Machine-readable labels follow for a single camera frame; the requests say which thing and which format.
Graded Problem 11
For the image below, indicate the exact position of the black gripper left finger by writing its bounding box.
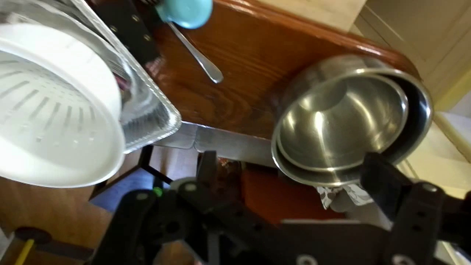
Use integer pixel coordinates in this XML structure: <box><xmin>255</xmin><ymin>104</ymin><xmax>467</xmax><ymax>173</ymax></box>
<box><xmin>93</xmin><ymin>151</ymin><xmax>238</xmax><ymax>265</ymax></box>

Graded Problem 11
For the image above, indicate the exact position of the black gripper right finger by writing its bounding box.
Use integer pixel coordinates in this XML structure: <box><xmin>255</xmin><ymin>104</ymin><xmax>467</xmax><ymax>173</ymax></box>
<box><xmin>361</xmin><ymin>152</ymin><xmax>448</xmax><ymax>265</ymax></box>

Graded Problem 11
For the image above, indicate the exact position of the large silver metal bowl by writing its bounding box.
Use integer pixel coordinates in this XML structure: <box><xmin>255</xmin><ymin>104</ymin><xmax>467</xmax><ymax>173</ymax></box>
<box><xmin>270</xmin><ymin>53</ymin><xmax>435</xmax><ymax>189</ymax></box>

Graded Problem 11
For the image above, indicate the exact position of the small silver metal bowl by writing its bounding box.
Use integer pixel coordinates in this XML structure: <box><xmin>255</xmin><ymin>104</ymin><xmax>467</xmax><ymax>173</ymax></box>
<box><xmin>276</xmin><ymin>73</ymin><xmax>411</xmax><ymax>174</ymax></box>

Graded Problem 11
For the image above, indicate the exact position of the aluminium foil tray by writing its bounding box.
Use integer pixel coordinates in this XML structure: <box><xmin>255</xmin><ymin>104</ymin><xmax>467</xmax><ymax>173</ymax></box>
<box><xmin>46</xmin><ymin>0</ymin><xmax>185</xmax><ymax>157</ymax></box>

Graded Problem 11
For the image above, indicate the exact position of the brown wooden bar counter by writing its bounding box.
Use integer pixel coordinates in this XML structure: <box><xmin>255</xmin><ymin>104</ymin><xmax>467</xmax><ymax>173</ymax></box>
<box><xmin>146</xmin><ymin>0</ymin><xmax>425</xmax><ymax>168</ymax></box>

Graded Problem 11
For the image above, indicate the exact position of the silver metal spoon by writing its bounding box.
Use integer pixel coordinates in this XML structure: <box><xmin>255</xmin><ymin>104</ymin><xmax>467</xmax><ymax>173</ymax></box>
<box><xmin>167</xmin><ymin>21</ymin><xmax>226</xmax><ymax>86</ymax></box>

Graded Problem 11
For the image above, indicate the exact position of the white plastic colander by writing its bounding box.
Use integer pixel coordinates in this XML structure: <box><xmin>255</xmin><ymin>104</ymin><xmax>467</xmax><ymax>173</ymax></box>
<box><xmin>0</xmin><ymin>21</ymin><xmax>127</xmax><ymax>190</ymax></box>

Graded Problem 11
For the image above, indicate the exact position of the blue plastic scoop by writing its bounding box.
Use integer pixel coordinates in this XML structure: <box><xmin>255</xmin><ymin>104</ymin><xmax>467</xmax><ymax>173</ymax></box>
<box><xmin>155</xmin><ymin>0</ymin><xmax>216</xmax><ymax>31</ymax></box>

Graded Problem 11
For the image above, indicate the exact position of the black riveted handle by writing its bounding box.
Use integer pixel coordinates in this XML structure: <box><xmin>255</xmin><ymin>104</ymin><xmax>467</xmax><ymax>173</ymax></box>
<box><xmin>92</xmin><ymin>0</ymin><xmax>166</xmax><ymax>68</ymax></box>

